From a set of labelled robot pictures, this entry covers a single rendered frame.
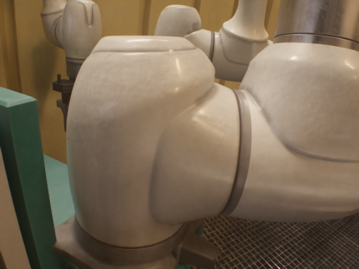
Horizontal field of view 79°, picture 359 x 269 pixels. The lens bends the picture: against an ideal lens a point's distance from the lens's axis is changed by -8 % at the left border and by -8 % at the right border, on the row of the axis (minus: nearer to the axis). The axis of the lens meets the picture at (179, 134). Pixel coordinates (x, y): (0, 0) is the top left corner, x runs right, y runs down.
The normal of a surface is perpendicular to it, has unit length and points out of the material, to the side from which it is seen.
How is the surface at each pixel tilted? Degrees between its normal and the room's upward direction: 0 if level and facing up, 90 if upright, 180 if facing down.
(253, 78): 74
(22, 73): 90
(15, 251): 90
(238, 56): 102
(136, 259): 85
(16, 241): 90
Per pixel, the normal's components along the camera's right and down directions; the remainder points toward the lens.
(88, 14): 0.66, 0.18
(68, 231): -0.07, -0.86
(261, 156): -0.04, -0.07
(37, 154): 0.91, 0.27
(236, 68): -0.04, 0.66
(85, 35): 0.51, 0.39
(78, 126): -0.59, 0.14
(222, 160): 0.16, 0.17
